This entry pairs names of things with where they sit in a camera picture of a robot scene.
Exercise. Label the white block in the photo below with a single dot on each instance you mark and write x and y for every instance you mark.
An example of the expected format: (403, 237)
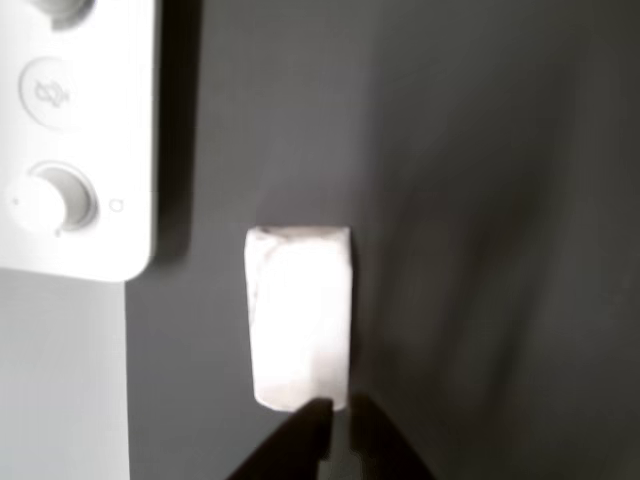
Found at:
(300, 310)

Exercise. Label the dark grey table mat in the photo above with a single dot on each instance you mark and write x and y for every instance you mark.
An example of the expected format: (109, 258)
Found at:
(450, 200)

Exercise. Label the white control device with knobs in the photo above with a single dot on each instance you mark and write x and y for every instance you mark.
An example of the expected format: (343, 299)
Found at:
(100, 150)

